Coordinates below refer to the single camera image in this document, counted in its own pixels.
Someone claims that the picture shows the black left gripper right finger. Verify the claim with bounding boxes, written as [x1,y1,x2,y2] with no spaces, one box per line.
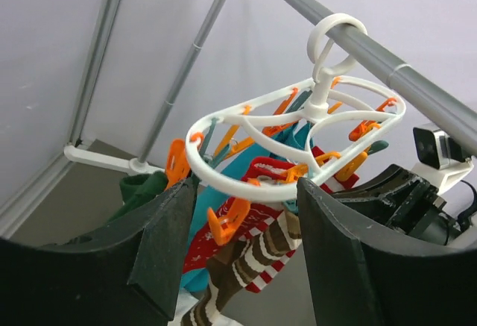
[297,178,476,325]

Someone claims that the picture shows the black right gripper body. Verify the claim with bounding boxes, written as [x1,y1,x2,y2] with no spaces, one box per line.
[337,164,461,245]

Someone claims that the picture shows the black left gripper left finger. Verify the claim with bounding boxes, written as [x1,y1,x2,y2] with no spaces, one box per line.
[1,178,197,325]

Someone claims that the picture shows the orange clothes peg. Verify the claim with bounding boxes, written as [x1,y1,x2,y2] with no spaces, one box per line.
[315,150,368,182]

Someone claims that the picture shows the red white striped sock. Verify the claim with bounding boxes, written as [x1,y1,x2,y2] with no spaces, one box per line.
[244,145,361,294]

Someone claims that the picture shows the brown striped sock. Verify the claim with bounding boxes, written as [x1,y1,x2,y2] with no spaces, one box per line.
[201,210,302,315]

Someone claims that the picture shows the teal blue cloth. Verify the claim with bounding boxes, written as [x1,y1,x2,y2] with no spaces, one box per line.
[180,123,311,292]

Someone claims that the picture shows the white round clip hanger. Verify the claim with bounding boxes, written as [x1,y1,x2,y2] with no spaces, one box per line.
[185,13,406,202]

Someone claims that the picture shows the dark green cloth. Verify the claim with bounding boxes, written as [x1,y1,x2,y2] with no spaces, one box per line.
[108,171,168,222]

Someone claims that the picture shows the near grey stand pole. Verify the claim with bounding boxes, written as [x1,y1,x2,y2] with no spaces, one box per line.
[284,0,476,156]

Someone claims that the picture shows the grey stand pole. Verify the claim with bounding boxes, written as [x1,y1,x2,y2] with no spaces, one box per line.
[137,0,226,164]
[284,0,476,156]

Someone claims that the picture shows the orange peg on green cloth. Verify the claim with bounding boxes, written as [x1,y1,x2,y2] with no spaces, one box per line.
[165,139,200,189]

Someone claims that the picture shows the white stand base foot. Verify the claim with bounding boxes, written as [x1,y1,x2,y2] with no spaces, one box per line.
[63,145,165,175]

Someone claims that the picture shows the teal green clothes peg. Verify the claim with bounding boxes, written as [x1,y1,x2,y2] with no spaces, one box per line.
[198,118,232,169]

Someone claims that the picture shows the aluminium frame rail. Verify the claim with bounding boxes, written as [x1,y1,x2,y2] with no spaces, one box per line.
[1,0,121,239]

